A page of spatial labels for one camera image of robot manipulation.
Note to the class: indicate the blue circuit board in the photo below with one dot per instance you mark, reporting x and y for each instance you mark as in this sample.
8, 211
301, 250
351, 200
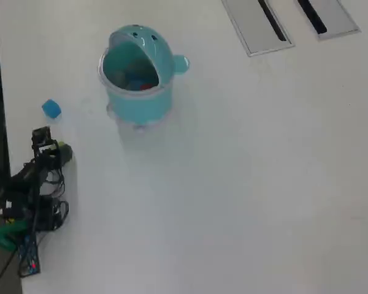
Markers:
29, 257

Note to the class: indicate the green cube block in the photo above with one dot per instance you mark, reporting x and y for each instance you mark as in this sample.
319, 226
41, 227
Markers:
120, 78

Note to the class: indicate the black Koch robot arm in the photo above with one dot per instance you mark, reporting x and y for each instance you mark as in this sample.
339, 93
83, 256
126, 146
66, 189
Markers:
21, 183

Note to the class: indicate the teal whale-shaped bin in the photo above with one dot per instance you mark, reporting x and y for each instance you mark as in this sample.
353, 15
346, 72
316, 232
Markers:
141, 104

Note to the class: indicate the blue cube block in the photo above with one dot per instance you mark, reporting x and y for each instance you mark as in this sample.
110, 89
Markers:
135, 83
51, 108

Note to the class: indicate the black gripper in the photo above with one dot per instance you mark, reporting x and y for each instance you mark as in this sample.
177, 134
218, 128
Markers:
47, 154

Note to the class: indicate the black wrist camera board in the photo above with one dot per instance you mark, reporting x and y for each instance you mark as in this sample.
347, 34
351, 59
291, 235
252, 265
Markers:
40, 134

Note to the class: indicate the green table clamp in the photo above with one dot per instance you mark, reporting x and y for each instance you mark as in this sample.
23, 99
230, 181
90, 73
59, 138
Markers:
3, 235

